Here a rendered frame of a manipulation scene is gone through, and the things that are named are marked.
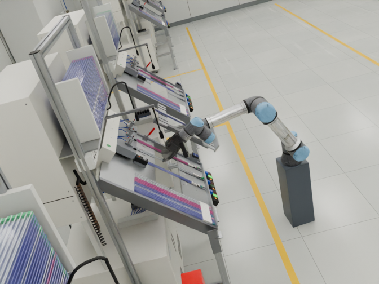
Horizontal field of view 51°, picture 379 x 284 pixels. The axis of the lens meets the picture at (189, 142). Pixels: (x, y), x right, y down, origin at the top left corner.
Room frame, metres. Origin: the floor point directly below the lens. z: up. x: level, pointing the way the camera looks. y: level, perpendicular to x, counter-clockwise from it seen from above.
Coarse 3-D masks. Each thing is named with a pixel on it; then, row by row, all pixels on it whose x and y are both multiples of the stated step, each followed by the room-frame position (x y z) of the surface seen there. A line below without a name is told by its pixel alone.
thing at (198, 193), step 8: (184, 160) 2.31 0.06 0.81; (184, 168) 2.19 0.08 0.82; (192, 168) 2.24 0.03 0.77; (200, 168) 2.27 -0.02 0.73; (184, 176) 2.09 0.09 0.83; (192, 176) 2.13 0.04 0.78; (184, 184) 2.00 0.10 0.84; (192, 184) 2.03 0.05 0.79; (200, 184) 2.08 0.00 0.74; (184, 192) 1.91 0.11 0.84; (192, 192) 1.94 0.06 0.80; (200, 192) 1.98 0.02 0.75; (200, 200) 1.90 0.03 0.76
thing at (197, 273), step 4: (188, 272) 1.36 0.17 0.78; (192, 272) 1.35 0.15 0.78; (196, 272) 1.35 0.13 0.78; (200, 272) 1.34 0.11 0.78; (184, 276) 1.34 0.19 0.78; (188, 276) 1.34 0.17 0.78; (192, 276) 1.33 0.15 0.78; (196, 276) 1.32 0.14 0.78; (200, 276) 1.32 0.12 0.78; (184, 280) 1.32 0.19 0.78; (188, 280) 1.31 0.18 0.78; (192, 280) 1.31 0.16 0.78; (196, 280) 1.30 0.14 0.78; (200, 280) 1.29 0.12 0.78
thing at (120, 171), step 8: (152, 144) 2.32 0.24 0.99; (136, 152) 2.12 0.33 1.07; (152, 152) 2.21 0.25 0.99; (112, 160) 1.92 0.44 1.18; (120, 160) 1.95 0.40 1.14; (128, 160) 1.99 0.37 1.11; (152, 160) 2.11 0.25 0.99; (104, 168) 1.80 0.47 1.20; (112, 168) 1.83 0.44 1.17; (120, 168) 1.87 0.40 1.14; (128, 168) 1.90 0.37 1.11; (136, 168) 1.94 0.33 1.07; (144, 168) 1.97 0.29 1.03; (152, 168) 2.01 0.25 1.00; (104, 176) 1.73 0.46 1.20; (112, 176) 1.76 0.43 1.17; (120, 176) 1.79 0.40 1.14; (128, 176) 1.82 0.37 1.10; (152, 176) 1.93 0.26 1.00; (120, 184) 1.72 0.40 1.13; (128, 184) 1.75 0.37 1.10
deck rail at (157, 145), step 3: (138, 132) 2.37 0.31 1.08; (138, 135) 2.35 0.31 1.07; (141, 135) 2.35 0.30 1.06; (150, 138) 2.37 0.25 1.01; (153, 141) 2.35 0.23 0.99; (156, 141) 2.36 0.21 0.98; (156, 144) 2.35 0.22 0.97; (159, 144) 2.35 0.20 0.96; (162, 144) 2.36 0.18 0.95; (156, 147) 2.35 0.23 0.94; (159, 147) 2.35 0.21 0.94; (162, 147) 2.35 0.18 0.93; (165, 147) 2.35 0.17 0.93; (156, 150) 2.35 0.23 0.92; (177, 153) 2.35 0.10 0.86; (180, 153) 2.35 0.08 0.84; (174, 156) 2.35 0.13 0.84; (183, 156) 2.34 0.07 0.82; (174, 159) 2.35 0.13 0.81; (189, 159) 2.34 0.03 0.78; (192, 159) 2.34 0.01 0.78; (195, 162) 2.34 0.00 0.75; (198, 162) 2.34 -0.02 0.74
